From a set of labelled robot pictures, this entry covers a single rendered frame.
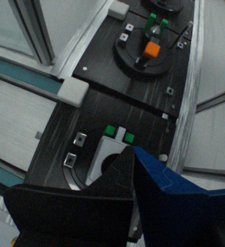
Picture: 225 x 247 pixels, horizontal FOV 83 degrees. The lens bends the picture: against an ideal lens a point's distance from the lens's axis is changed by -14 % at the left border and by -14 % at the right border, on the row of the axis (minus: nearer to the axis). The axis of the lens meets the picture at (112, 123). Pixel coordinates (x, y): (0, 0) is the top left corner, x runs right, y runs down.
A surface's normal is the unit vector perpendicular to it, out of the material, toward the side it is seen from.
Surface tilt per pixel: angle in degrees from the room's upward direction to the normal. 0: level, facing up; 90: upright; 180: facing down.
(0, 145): 0
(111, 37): 0
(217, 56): 0
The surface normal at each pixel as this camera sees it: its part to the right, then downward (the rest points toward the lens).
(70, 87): 0.16, -0.19
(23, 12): -0.34, 0.91
